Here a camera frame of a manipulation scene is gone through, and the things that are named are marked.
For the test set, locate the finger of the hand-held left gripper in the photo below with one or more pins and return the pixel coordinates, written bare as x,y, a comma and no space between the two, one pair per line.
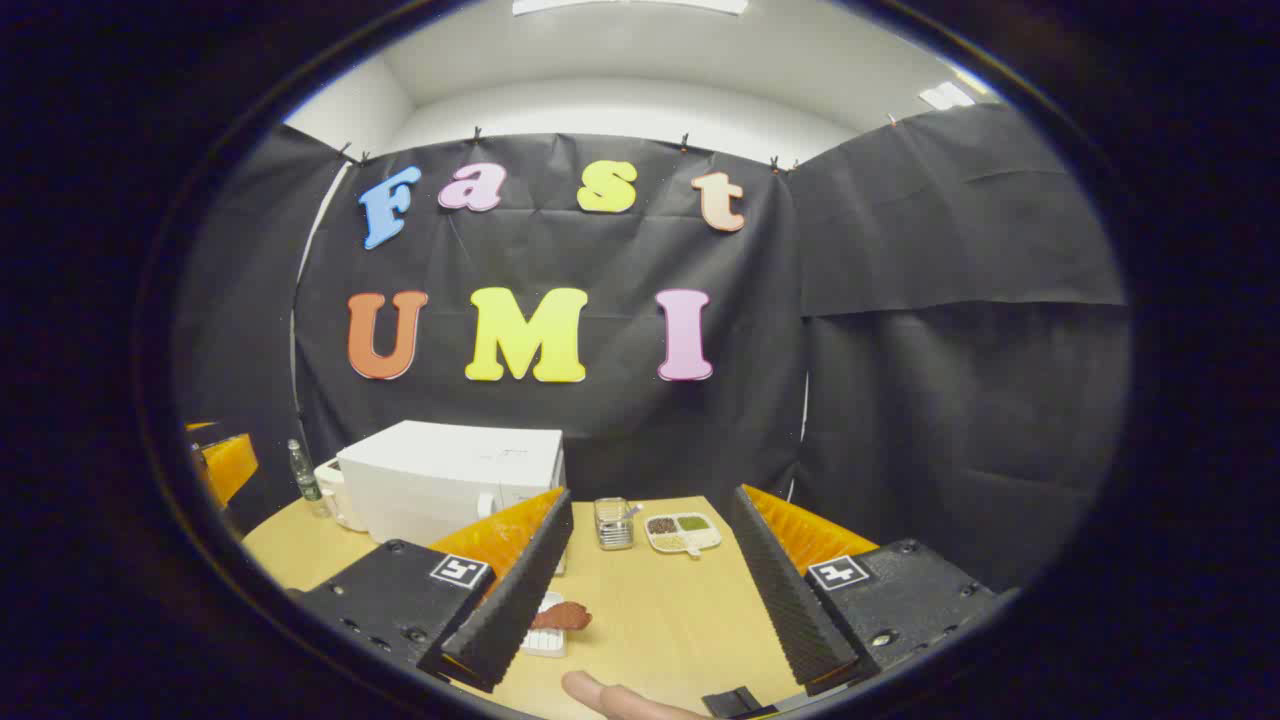
228,462

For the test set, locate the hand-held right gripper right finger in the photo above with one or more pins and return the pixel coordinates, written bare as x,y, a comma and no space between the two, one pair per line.
790,600

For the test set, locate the white microwave oven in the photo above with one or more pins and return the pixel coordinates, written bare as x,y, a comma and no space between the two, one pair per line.
440,470

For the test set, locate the white divided dish with grains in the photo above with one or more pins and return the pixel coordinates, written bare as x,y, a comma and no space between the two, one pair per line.
683,533

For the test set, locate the large ceiling light panel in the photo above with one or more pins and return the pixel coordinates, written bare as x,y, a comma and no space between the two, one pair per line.
630,5

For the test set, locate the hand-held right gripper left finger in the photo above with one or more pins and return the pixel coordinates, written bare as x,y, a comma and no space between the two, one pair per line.
520,590

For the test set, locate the white rectangular tray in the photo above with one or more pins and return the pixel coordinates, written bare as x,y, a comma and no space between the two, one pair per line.
548,642

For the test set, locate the clear plastic water bottle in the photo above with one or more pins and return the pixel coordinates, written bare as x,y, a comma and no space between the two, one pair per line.
303,478

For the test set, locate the small ceiling light panel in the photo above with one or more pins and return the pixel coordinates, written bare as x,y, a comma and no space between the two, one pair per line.
946,96

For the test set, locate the red meat piece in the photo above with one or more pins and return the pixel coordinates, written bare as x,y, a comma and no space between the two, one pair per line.
562,616

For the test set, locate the black backdrop cloth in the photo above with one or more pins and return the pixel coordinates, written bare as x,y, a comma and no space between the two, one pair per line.
900,350

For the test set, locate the white toaster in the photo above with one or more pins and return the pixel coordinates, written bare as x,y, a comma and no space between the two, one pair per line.
330,495

